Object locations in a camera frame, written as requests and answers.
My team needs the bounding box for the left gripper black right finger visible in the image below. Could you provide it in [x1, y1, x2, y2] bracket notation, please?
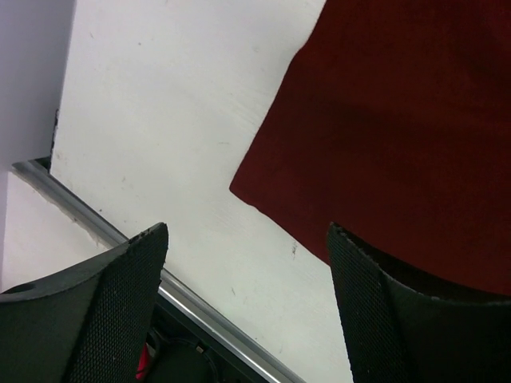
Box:
[327, 223, 510, 382]

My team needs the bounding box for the aluminium table edge rail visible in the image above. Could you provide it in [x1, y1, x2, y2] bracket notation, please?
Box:
[11, 158, 307, 383]

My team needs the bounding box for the dark red t-shirt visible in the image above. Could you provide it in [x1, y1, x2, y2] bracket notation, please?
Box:
[230, 0, 510, 294]

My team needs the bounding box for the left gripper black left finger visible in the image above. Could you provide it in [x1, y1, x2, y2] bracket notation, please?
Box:
[1, 223, 168, 383]

